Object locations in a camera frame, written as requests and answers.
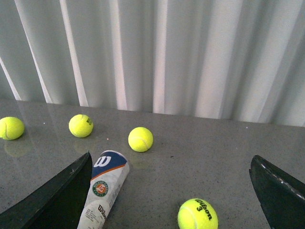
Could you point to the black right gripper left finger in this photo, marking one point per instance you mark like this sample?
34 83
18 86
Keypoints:
57 204

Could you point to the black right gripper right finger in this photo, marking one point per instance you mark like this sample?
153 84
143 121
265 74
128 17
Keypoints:
281 196

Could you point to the Wilson tennis ball can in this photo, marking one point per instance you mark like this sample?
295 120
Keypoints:
108 175

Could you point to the Wilson 3 tennis ball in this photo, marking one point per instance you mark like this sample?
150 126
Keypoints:
197 213

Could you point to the far left tennis ball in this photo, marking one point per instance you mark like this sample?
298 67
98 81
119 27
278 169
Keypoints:
11 128

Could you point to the middle tennis ball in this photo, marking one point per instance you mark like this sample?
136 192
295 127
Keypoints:
140 139

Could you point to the white pleated curtain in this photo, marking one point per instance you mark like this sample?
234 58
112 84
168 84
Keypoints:
226 59

